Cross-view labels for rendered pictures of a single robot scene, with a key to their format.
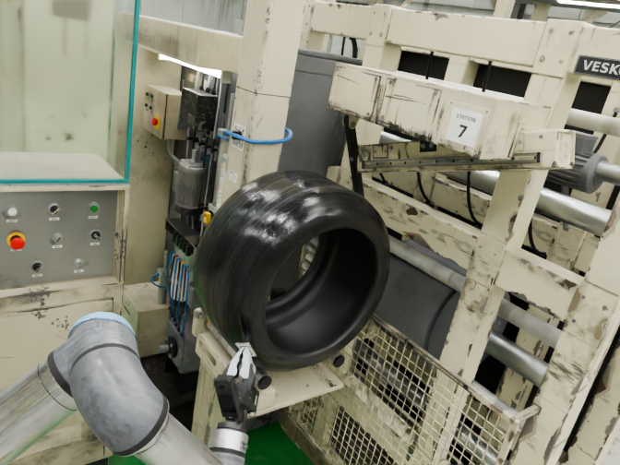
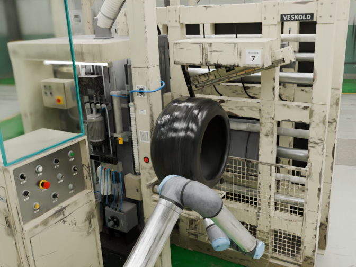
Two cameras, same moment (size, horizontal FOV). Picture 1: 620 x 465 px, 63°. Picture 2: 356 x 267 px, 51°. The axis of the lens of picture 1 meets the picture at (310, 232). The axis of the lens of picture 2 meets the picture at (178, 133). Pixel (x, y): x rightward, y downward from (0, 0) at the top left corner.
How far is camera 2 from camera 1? 1.02 m
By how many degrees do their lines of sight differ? 18
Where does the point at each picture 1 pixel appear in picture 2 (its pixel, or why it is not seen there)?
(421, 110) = (229, 54)
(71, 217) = (63, 162)
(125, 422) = (215, 201)
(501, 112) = (266, 46)
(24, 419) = (168, 223)
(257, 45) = (142, 45)
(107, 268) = (82, 185)
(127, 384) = (207, 189)
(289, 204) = (194, 112)
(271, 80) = (152, 59)
